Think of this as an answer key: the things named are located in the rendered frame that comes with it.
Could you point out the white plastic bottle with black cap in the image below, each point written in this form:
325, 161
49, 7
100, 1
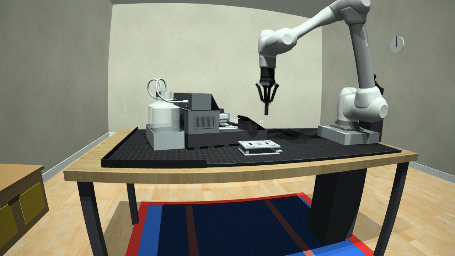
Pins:
150, 110

